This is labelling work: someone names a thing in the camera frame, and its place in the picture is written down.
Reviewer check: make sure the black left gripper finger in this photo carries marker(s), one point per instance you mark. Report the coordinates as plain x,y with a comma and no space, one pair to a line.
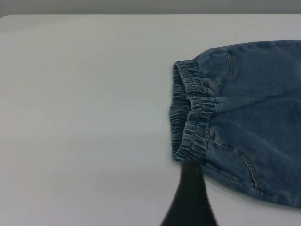
190,200

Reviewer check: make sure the blue denim pants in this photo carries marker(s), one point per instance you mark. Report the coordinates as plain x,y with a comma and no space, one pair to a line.
247,122

